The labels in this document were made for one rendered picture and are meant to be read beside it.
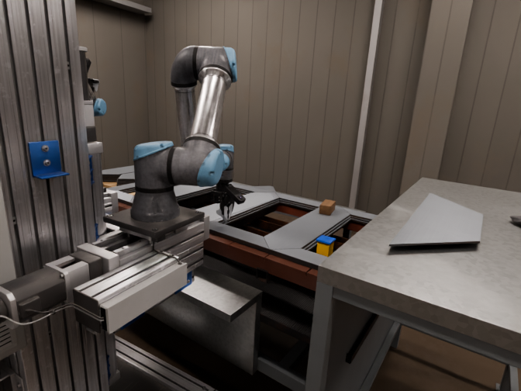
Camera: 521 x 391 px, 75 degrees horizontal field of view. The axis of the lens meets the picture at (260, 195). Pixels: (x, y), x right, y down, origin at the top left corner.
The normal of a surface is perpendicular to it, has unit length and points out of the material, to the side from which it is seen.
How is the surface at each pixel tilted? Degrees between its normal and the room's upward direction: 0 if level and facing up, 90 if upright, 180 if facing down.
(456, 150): 90
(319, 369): 90
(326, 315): 90
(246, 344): 90
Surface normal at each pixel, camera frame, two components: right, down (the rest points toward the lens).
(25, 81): 0.87, 0.18
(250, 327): -0.57, 0.20
